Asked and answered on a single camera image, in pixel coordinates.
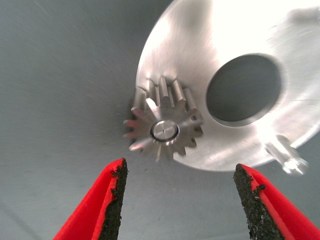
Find small steel planetary gear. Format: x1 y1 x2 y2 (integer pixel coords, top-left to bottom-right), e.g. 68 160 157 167
122 76 204 162

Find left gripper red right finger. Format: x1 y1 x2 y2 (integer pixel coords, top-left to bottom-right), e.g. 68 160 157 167
233 163 320 240

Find dark grey table cloth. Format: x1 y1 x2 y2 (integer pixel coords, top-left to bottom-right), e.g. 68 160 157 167
0 0 320 240

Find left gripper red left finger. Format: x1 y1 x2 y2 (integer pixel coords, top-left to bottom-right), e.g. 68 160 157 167
53 157 129 240

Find round metal carrier plate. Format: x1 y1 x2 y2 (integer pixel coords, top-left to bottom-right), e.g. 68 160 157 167
135 0 320 176

